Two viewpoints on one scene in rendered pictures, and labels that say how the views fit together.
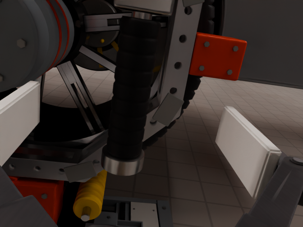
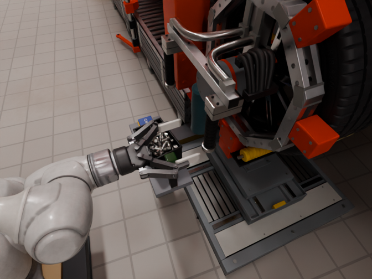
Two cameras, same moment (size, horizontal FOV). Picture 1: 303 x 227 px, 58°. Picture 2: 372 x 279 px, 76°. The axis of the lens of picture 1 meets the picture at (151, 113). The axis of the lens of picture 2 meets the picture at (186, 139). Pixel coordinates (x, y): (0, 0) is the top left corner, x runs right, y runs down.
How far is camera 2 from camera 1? 0.61 m
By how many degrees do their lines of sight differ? 65
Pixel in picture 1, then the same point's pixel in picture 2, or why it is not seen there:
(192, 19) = (295, 113)
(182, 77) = (284, 135)
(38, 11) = not seen: hidden behind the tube
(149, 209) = (331, 196)
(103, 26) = (287, 82)
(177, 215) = (355, 221)
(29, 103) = (174, 123)
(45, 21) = not seen: hidden behind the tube
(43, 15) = not seen: hidden behind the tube
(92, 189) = (251, 150)
